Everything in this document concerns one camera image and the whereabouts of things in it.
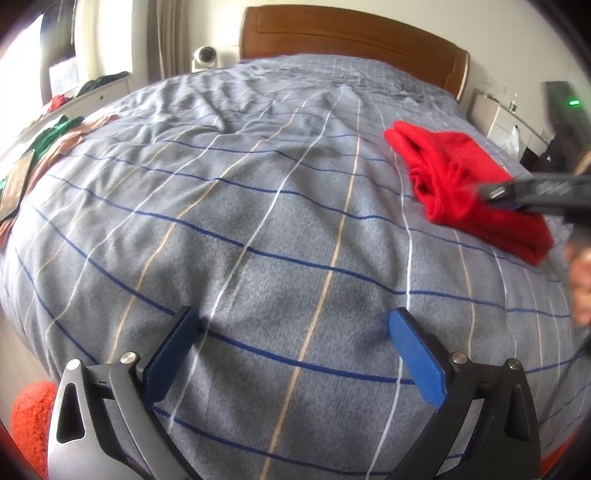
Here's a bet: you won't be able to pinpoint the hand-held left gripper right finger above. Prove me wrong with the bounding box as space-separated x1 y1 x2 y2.
388 308 542 480

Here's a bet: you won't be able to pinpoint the orange fleece pants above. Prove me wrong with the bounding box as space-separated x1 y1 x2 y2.
11 381 59 479

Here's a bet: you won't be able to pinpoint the white dresser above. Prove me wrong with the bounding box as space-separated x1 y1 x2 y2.
28 73 133 126

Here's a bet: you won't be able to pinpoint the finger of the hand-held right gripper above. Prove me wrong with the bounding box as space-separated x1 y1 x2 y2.
476 176 591 216

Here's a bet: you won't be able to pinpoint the white nightstand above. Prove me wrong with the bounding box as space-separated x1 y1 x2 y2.
471 89 551 158

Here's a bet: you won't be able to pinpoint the wooden bed headboard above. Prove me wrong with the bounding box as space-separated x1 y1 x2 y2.
240 6 471 101

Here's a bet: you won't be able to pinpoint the green cloth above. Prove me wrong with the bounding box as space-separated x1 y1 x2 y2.
27 115 85 154

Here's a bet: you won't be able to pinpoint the dark clothes pile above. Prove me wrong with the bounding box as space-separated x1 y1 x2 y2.
76 71 130 96

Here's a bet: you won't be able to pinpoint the grey plaid blanket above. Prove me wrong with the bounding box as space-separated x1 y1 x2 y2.
0 54 591 480

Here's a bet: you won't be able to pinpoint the red knit sweater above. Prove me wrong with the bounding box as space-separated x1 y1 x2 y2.
384 121 555 267

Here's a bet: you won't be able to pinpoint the person's right hand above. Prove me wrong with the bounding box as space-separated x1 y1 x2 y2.
566 244 591 328

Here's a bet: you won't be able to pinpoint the white round device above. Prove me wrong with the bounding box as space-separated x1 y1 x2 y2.
192 46 221 71

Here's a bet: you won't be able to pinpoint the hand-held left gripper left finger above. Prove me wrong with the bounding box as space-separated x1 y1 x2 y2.
46 305 204 480

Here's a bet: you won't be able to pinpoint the beige curtain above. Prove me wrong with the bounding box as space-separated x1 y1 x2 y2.
156 0 195 80

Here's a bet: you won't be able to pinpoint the white plastic bag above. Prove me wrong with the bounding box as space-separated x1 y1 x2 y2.
501 124 521 156

